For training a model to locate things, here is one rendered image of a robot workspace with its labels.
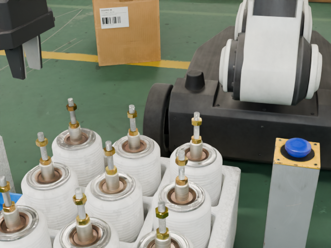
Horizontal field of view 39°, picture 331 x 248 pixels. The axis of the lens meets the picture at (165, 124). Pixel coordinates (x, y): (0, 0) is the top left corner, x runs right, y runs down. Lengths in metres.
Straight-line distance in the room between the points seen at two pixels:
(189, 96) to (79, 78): 0.68
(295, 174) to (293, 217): 0.09
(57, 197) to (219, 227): 0.28
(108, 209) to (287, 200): 0.29
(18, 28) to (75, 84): 1.04
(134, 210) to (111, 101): 0.82
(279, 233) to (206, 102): 0.42
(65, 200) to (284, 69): 0.47
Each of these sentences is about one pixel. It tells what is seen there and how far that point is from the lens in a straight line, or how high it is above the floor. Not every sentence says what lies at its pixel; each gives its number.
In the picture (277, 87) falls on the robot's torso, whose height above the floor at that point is 0.32.
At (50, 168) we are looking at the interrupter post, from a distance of 0.82.
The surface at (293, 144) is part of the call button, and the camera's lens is 0.77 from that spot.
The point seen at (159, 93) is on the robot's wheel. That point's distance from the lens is 1.18.
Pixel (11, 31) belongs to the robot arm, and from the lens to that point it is 0.67.
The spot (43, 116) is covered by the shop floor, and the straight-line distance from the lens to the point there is 1.53.
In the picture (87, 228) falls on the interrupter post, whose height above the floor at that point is 0.27.
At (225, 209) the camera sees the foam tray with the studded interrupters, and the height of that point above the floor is 0.18.
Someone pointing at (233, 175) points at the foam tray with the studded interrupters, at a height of 0.18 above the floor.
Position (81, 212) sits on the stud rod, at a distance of 0.68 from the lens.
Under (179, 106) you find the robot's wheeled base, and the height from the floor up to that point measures 0.19.
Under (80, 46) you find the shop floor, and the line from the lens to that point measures 2.02.
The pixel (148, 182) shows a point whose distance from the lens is 0.89.
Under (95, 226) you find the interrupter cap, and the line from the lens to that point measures 0.73.
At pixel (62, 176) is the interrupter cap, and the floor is 0.25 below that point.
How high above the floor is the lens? 0.75
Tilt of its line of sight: 32 degrees down
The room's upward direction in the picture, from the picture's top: 2 degrees counter-clockwise
